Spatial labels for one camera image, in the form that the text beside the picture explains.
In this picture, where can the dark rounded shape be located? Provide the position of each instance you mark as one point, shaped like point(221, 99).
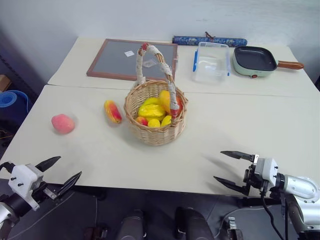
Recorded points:
point(131, 226)
point(192, 223)

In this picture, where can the yellow lemon wedge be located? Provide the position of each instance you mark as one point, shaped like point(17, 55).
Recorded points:
point(166, 121)

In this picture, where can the wood framed blackboard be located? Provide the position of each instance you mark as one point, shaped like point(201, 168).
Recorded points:
point(117, 62)

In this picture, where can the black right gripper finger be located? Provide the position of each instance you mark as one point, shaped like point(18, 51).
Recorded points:
point(236, 155)
point(232, 185)

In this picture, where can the blue rolled foam mat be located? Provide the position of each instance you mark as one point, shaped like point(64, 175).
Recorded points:
point(12, 105)

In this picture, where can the blue patterned rolled scroll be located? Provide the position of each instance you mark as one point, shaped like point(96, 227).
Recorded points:
point(220, 41)

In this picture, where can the yellow lemon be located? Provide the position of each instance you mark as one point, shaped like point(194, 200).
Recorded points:
point(153, 123)

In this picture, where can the red apple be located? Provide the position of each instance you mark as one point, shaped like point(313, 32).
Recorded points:
point(179, 105)

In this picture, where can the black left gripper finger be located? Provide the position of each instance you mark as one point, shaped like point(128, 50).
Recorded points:
point(48, 162)
point(71, 183)

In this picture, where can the clear plastic box, blue clips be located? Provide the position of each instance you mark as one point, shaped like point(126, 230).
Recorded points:
point(211, 66)

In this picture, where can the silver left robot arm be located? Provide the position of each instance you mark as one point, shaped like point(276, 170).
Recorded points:
point(11, 203)

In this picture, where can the yellow starfruit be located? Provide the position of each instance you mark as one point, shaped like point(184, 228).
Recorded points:
point(151, 111)

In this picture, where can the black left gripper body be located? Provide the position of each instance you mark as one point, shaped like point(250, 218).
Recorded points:
point(41, 188)

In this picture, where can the green electric frying pan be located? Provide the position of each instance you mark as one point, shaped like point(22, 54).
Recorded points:
point(252, 60)

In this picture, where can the orange yellow mango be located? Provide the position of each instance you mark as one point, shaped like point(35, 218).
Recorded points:
point(165, 100)

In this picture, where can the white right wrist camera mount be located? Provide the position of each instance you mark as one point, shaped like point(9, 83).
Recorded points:
point(266, 168)

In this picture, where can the small clear plastic bag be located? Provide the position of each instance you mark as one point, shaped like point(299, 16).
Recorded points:
point(149, 63)

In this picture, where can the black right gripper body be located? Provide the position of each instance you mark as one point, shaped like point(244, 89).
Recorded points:
point(253, 178)

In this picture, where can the red and yellow mango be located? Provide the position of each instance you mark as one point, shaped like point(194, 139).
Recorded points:
point(113, 111)

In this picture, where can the brown cardboard box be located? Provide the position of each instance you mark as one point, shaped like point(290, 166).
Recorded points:
point(3, 83)

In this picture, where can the grey metal clamp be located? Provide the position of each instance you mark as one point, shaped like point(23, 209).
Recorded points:
point(232, 228)

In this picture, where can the pink peach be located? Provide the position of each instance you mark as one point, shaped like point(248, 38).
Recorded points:
point(63, 124)

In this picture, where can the small red yellow peach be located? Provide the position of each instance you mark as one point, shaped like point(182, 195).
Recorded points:
point(141, 121)

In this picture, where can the small white paper slip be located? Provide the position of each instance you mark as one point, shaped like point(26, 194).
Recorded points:
point(128, 53)

